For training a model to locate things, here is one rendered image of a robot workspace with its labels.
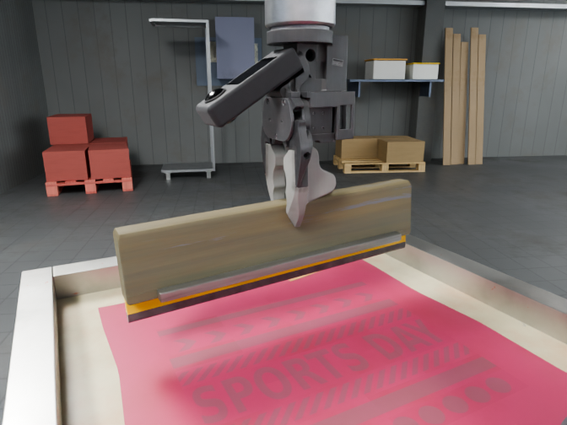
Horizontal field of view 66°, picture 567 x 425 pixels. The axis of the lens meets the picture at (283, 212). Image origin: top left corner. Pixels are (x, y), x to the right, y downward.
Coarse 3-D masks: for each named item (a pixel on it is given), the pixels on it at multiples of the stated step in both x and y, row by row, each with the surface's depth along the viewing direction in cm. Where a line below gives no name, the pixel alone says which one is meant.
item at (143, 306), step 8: (400, 240) 62; (376, 248) 60; (344, 256) 57; (312, 264) 55; (280, 272) 53; (248, 280) 51; (256, 280) 52; (216, 288) 49; (224, 288) 50; (192, 296) 48; (128, 304) 45; (136, 304) 45; (144, 304) 45; (152, 304) 46; (160, 304) 46; (128, 312) 45; (136, 312) 45
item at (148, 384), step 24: (120, 312) 57; (168, 312) 57; (192, 312) 57; (216, 312) 57; (120, 336) 51; (144, 336) 51; (120, 360) 47; (144, 360) 47; (168, 360) 47; (120, 384) 43; (144, 384) 43; (168, 384) 43; (144, 408) 40; (168, 408) 40
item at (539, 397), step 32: (256, 288) 63; (288, 288) 63; (320, 288) 63; (384, 288) 63; (448, 320) 55; (480, 352) 48; (512, 352) 48; (544, 384) 43; (480, 416) 39; (512, 416) 39; (544, 416) 39
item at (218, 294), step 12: (372, 252) 60; (384, 252) 61; (324, 264) 56; (336, 264) 57; (276, 276) 53; (288, 276) 54; (300, 276) 55; (228, 288) 50; (240, 288) 51; (252, 288) 52; (192, 300) 48; (204, 300) 49; (144, 312) 46; (156, 312) 46
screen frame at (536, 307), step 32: (416, 256) 69; (448, 256) 65; (32, 288) 55; (64, 288) 60; (96, 288) 62; (480, 288) 59; (512, 288) 55; (32, 320) 48; (544, 320) 52; (32, 352) 42; (32, 384) 38; (32, 416) 34
